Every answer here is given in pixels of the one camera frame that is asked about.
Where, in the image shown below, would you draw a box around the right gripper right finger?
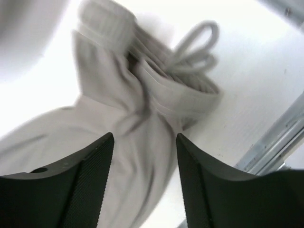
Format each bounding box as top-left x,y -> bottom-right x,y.
176,134 -> 304,228

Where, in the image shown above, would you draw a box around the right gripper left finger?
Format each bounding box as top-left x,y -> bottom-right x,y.
0,133 -> 114,228

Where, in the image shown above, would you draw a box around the grey trousers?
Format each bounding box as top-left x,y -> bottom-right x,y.
0,0 -> 219,228

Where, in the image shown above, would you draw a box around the aluminium table frame rail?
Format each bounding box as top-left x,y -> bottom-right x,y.
235,94 -> 304,175

